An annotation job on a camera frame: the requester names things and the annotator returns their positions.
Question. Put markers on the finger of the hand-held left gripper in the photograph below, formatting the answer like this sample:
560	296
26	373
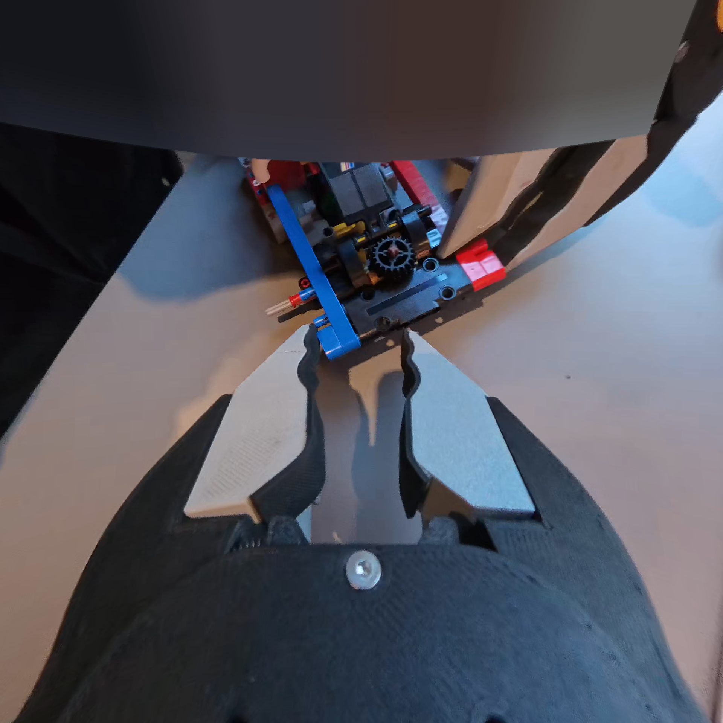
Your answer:
593	181
486	197

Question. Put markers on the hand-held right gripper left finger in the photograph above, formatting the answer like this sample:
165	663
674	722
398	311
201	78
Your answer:
248	440

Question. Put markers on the grey desk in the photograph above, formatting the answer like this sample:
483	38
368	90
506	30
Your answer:
565	395

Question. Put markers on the toy brick car model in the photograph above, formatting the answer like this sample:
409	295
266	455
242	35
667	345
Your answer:
395	305

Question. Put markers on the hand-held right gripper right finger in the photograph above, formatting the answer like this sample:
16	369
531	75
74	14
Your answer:
469	446

